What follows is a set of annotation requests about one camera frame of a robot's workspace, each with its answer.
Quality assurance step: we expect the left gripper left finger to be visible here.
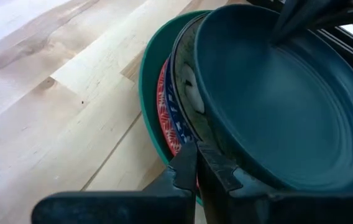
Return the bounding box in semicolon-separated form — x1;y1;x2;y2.
144;142;198;192

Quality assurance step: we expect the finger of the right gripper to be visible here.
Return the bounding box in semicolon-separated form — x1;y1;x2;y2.
306;0;353;29
272;0;313;43

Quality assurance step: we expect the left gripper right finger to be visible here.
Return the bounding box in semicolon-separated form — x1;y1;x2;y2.
197;142;278;224

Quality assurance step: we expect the blue patterned plate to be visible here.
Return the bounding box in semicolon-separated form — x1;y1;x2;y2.
165;55;196;146

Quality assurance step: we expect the red leaf pattern plate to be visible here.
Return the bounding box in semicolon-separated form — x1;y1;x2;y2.
156;58;183;156

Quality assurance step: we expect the dark teal plate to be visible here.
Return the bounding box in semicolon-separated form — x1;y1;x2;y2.
194;3;353;192

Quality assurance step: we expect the camouflage pattern plate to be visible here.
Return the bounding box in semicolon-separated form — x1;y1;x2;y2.
170;12;227;153

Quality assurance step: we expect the large green plate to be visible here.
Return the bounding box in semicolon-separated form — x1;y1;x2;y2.
138;9;214;206

